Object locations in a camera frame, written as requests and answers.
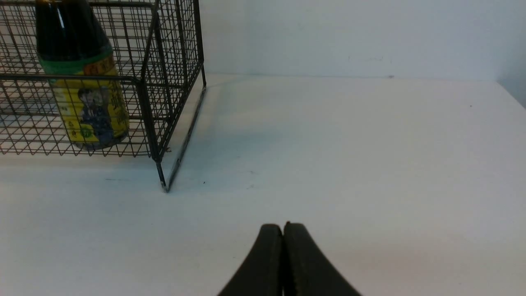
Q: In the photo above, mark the small sauce bottle orange cap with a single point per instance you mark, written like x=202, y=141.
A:
x=74, y=49

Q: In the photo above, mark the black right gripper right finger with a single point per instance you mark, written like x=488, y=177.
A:
x=307, y=271

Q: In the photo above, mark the black wire mesh shelf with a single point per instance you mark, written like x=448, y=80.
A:
x=159, y=57

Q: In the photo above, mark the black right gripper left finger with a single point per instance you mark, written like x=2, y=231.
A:
x=259, y=274

